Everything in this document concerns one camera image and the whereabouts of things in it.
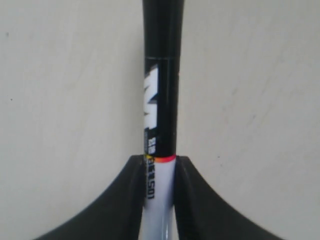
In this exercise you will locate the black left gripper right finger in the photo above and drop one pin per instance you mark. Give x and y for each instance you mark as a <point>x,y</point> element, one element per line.
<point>201,214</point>

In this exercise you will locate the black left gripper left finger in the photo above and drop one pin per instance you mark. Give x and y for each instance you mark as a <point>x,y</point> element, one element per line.
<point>115,215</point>

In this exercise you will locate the black and white marker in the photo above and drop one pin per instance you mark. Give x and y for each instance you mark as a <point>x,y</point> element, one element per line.
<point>162,32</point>

